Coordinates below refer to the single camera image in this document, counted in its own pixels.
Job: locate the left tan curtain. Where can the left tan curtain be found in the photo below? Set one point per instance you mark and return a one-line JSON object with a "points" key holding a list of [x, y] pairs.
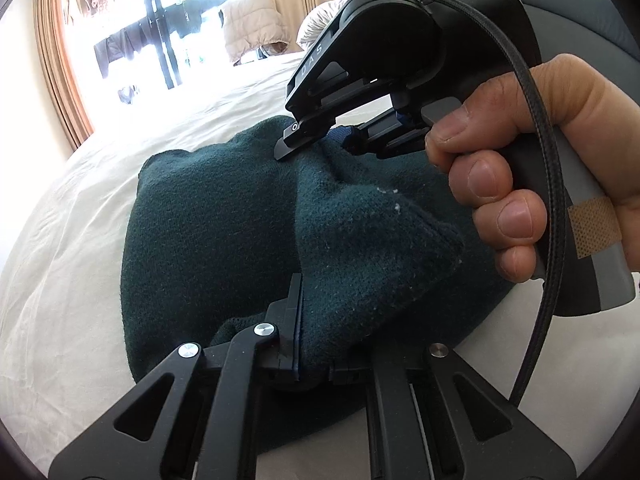
{"points": [[58, 73]]}

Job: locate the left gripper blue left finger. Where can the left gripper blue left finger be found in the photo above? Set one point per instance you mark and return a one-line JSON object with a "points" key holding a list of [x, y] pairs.
{"points": [[197, 414]]}

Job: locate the beige puffer jacket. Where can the beige puffer jacket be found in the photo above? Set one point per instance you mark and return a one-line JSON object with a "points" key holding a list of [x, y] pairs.
{"points": [[249, 25]]}

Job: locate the folded grey white duvet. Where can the folded grey white duvet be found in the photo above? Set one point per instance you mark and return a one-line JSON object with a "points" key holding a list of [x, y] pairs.
{"points": [[316, 21]]}

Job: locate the white bed sheet mattress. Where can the white bed sheet mattress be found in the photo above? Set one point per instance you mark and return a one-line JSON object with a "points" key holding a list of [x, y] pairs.
{"points": [[63, 359]]}

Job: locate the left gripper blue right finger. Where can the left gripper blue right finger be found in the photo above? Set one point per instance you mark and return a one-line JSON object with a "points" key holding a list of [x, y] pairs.
{"points": [[430, 415]]}

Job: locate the dark grey headboard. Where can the dark grey headboard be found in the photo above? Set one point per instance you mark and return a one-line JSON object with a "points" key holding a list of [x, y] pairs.
{"points": [[592, 30]]}

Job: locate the person's right hand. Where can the person's right hand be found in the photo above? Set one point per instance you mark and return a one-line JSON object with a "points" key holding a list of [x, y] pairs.
{"points": [[598, 119]]}

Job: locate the dark green sweater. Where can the dark green sweater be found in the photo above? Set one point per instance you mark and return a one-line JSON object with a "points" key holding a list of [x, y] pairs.
{"points": [[384, 250]]}

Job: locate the black framed window door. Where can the black framed window door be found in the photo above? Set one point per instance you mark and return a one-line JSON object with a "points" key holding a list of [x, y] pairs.
{"points": [[131, 50]]}

